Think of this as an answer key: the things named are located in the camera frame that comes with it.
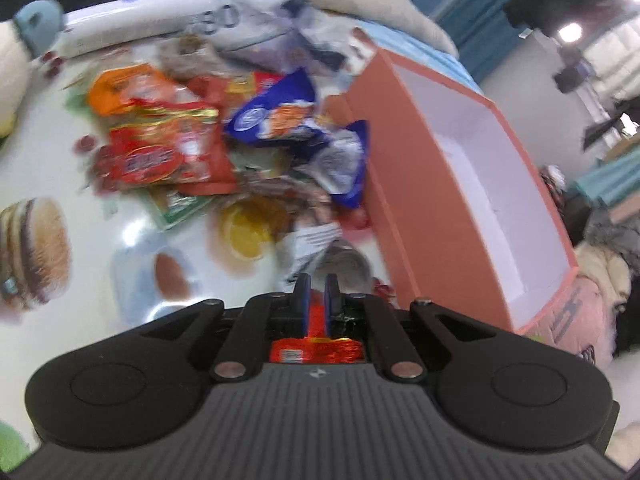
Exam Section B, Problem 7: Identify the red foil snack packet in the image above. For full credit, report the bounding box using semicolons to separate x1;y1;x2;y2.
269;304;366;364

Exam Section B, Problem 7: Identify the grey brown snack packet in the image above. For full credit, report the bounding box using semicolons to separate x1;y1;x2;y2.
284;224;374;295

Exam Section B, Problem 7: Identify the blue white wrapper bag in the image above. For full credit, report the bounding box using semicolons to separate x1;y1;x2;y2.
292;119;370;209

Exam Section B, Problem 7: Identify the blue snack bag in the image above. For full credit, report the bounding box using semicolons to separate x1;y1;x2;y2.
224;68;317;145

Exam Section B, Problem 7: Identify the red yellow snack bag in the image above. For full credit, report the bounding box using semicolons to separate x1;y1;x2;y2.
108;99;238;196

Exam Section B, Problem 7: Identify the orange snack packet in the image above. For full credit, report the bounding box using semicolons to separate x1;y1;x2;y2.
86;63;193;117

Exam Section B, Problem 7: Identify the pink cardboard box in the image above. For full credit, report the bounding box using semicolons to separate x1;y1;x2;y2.
346;49;577;334

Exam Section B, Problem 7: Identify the green snack packet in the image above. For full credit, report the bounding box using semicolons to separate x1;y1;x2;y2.
140;185;213;231

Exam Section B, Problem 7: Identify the food print tablecloth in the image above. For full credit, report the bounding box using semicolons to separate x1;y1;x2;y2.
0;8;482;466

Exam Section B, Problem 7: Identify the clear plastic bag with 80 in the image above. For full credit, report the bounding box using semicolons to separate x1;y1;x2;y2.
186;0;378;78

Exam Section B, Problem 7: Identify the white cylindrical bottle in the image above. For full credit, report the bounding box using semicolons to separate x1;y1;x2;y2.
55;0;215;58

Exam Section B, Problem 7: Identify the penguin plush toy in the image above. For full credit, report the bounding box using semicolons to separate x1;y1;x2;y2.
0;0;65;139

